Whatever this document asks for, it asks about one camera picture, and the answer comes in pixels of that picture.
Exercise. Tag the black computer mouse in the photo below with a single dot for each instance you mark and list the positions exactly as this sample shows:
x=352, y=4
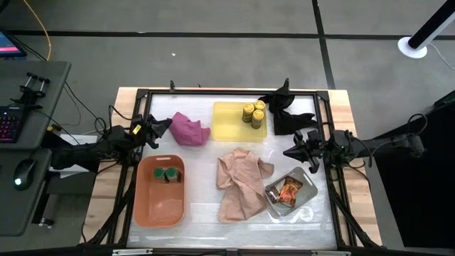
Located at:
x=25, y=172

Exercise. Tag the orange plastic bin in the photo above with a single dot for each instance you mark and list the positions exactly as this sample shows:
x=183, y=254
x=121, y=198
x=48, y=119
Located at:
x=160, y=206

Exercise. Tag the beige cloth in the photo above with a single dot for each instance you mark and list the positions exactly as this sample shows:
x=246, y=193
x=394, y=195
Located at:
x=241, y=185

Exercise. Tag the black cloth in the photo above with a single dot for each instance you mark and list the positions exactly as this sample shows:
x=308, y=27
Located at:
x=284, y=121

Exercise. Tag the white plastic table cover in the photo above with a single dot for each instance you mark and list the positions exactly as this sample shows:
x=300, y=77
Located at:
x=206, y=213

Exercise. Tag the white paper sheet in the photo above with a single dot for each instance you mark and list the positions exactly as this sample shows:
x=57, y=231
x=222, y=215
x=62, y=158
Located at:
x=73, y=171

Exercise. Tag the white floor stand post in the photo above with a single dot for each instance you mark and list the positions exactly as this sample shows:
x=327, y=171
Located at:
x=412, y=49

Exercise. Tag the black side panel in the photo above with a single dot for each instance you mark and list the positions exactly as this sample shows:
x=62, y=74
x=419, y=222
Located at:
x=419, y=195

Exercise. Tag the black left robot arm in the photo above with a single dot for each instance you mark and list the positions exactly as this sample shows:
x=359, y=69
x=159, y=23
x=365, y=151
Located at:
x=89, y=154

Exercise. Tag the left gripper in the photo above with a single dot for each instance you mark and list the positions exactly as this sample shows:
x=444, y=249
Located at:
x=142, y=129

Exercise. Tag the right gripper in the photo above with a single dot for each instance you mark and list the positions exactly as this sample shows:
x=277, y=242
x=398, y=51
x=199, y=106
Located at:
x=318, y=147

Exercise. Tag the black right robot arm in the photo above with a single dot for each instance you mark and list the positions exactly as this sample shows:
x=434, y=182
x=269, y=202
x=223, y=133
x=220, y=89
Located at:
x=384, y=144

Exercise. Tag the black clamp stand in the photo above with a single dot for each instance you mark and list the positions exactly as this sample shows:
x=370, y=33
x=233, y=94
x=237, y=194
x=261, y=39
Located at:
x=30, y=94

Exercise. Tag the grey plastic bin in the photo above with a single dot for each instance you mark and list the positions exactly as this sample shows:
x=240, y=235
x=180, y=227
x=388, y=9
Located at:
x=308, y=190

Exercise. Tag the black keyboard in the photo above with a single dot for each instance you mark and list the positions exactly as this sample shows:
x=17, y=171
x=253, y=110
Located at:
x=9, y=122

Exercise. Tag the laptop screen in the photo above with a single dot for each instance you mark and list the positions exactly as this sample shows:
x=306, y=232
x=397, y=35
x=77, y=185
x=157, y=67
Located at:
x=9, y=46

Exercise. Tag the green-lid spice jar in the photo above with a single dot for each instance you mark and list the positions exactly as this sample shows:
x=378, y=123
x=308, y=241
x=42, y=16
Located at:
x=173, y=173
x=159, y=173

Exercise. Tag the orange spice packet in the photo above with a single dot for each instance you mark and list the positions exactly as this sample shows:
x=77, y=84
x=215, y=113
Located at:
x=289, y=190

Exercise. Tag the black aluminium table frame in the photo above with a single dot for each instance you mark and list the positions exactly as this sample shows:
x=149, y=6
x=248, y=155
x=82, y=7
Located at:
x=227, y=91

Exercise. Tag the pink cloth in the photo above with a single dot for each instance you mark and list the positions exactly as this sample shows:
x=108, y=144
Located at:
x=188, y=129

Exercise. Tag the grey desk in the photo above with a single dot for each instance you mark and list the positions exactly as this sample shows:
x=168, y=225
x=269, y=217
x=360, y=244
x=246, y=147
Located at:
x=21, y=213

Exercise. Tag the yellow translucent tray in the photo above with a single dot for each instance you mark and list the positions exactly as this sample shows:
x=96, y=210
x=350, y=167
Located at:
x=227, y=124

